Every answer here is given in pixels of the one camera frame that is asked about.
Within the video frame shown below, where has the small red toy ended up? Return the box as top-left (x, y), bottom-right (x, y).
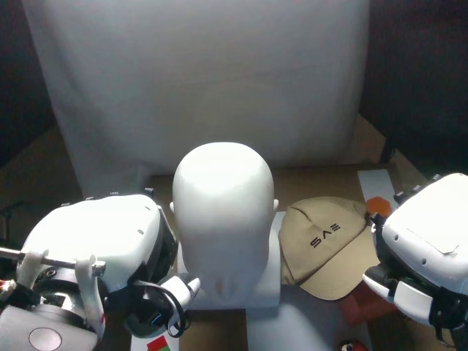
top-left (338, 339), bottom-right (369, 351)

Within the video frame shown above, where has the red block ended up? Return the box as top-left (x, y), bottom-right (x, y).
top-left (341, 282), bottom-right (400, 327)

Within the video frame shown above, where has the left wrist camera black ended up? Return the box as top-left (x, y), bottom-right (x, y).
top-left (123, 288), bottom-right (176, 338)

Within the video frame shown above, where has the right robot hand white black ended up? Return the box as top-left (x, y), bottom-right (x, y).
top-left (361, 173), bottom-right (468, 328)

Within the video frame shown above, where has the white robot head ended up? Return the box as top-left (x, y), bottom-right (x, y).
top-left (170, 141), bottom-right (283, 312)

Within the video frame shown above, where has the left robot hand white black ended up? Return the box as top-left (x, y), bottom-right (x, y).
top-left (21, 186), bottom-right (202, 312)

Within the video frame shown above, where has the orange hexagon block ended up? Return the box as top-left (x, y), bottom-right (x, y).
top-left (366, 197), bottom-right (392, 220)

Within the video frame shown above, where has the white paper sheet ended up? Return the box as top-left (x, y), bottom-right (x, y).
top-left (357, 168), bottom-right (399, 213)

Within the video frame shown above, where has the black looped wrist cable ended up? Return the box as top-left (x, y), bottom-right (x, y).
top-left (133, 279), bottom-right (188, 338)

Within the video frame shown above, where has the khaki baseball cap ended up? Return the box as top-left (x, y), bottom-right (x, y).
top-left (278, 197), bottom-right (382, 301)

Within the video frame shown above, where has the white backdrop cloth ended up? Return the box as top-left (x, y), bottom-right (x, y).
top-left (20, 0), bottom-right (371, 200)

